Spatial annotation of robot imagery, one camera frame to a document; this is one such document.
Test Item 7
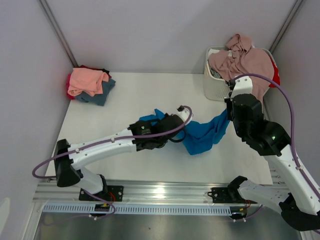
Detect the white slotted cable duct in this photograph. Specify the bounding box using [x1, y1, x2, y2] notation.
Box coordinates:
[42, 203, 232, 216]

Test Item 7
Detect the salmon pink folded shirt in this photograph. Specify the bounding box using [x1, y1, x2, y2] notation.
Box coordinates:
[67, 67, 110, 98]

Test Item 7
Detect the dusty pink shirt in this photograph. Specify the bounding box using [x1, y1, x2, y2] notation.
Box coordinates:
[208, 33, 275, 103]

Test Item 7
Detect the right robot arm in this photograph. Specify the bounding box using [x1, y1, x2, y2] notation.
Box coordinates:
[224, 93, 320, 232]

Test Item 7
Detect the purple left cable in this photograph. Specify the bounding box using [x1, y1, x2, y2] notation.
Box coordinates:
[31, 106, 194, 221]

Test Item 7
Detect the white laundry basket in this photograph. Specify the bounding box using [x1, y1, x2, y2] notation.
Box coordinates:
[203, 46, 276, 102]

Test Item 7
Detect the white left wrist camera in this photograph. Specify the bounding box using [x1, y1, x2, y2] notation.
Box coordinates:
[176, 105, 193, 125]

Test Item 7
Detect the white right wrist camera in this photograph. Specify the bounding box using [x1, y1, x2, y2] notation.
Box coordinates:
[227, 76, 253, 101]

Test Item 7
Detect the aluminium mounting rail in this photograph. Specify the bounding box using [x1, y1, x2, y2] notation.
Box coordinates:
[33, 179, 227, 205]

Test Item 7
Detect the grey garment in basket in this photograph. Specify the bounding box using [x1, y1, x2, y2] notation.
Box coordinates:
[209, 67, 222, 79]

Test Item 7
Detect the red shirt in basket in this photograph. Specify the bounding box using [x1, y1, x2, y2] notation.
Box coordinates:
[271, 60, 281, 86]

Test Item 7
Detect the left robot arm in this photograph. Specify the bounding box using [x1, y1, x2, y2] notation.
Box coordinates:
[54, 109, 192, 201]

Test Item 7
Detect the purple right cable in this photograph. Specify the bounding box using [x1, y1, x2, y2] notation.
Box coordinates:
[231, 73, 320, 223]

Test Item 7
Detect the black folded shirt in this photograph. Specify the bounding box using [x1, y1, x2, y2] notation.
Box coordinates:
[98, 68, 111, 78]

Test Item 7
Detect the right corner metal profile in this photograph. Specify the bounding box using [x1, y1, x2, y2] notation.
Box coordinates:
[269, 0, 306, 54]

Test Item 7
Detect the purple cable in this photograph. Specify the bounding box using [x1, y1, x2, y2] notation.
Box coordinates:
[231, 73, 320, 223]
[31, 106, 194, 221]

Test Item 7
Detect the corner metal profile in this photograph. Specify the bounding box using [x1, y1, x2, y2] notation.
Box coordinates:
[37, 0, 79, 68]
[269, 0, 306, 54]

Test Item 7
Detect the grey blue folded shirt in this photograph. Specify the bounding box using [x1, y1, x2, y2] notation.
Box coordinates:
[74, 78, 117, 107]

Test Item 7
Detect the left corner metal profile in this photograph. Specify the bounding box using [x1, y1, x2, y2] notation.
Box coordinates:
[37, 0, 79, 68]

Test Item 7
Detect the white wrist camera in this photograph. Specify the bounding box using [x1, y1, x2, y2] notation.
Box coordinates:
[227, 76, 253, 101]
[176, 105, 193, 125]

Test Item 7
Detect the blue t shirt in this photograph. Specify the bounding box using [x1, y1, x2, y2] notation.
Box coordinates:
[136, 108, 230, 156]

